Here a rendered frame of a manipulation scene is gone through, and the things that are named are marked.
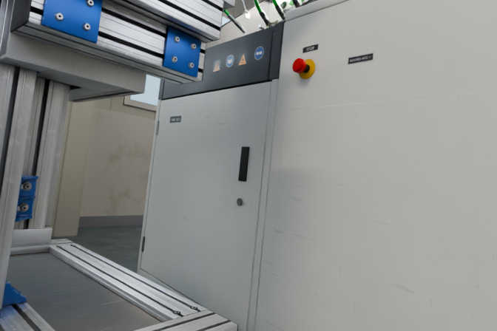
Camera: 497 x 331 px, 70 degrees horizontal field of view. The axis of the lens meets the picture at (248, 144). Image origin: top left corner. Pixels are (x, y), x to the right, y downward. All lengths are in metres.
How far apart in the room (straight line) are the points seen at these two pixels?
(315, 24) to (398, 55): 0.25
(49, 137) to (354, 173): 0.66
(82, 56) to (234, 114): 0.49
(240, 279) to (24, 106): 0.67
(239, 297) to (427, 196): 0.58
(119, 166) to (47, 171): 2.18
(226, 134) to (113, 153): 1.98
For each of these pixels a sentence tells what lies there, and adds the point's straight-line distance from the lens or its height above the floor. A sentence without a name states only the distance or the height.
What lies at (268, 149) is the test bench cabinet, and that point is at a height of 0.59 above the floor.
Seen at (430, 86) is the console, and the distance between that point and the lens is 0.76.
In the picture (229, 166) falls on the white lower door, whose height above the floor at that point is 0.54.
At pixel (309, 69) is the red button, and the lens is 0.92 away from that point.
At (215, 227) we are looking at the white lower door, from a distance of 1.13.
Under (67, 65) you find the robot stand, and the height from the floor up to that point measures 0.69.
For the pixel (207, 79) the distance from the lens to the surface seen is 1.27.
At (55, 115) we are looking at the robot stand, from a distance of 0.89.
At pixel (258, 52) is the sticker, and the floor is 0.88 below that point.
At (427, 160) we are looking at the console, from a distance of 0.73.
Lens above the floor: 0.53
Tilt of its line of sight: 4 degrees up
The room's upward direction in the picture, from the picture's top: 6 degrees clockwise
